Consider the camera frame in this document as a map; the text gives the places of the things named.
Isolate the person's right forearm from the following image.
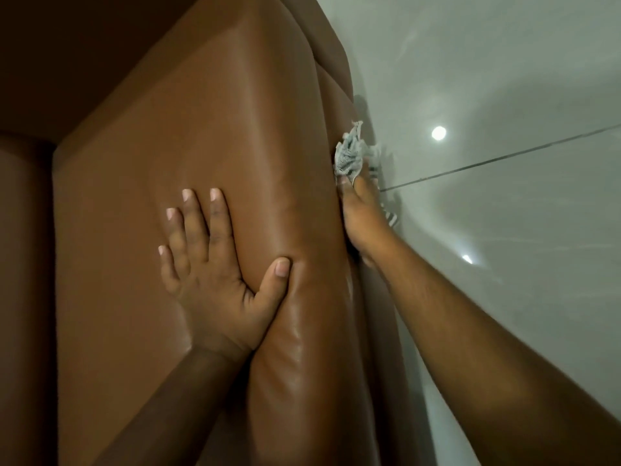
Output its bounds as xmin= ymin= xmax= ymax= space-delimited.
xmin=371 ymin=232 xmax=621 ymax=466

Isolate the brown leather sofa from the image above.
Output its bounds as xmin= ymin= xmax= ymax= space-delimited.
xmin=0 ymin=0 xmax=437 ymax=466

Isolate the person's right hand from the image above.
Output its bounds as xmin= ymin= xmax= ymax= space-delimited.
xmin=337 ymin=162 xmax=396 ymax=268

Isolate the person's left forearm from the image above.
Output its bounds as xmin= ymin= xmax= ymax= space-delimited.
xmin=92 ymin=345 xmax=250 ymax=466

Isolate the person's left hand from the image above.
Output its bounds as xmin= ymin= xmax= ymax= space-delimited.
xmin=158 ymin=187 xmax=292 ymax=363

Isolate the grey striped cleaning cloth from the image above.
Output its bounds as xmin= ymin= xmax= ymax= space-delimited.
xmin=333 ymin=120 xmax=399 ymax=227

